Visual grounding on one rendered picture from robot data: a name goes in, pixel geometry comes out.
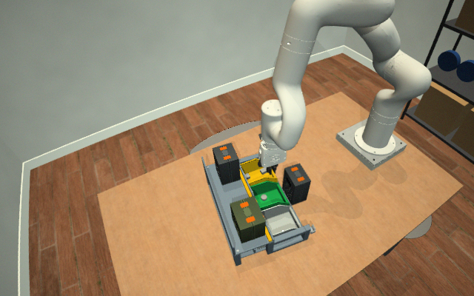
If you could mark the yellow flat bar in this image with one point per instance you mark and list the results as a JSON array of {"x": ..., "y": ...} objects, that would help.
[{"x": 249, "y": 194}]

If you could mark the yellow bin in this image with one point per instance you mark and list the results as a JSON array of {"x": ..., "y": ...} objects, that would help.
[{"x": 256, "y": 177}]

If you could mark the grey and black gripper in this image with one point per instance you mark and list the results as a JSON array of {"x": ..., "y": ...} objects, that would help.
[{"x": 271, "y": 158}]

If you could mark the grey metal shelf rack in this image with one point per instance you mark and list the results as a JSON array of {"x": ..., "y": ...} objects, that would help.
[{"x": 235, "y": 191}]

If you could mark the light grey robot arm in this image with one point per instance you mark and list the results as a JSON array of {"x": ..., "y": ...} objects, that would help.
[{"x": 306, "y": 17}]

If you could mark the olive green case with orange latches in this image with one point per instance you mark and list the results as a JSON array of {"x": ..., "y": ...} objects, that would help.
[{"x": 248, "y": 219}]

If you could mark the grey open bin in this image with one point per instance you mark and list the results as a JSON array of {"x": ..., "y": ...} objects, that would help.
[{"x": 281, "y": 219}]

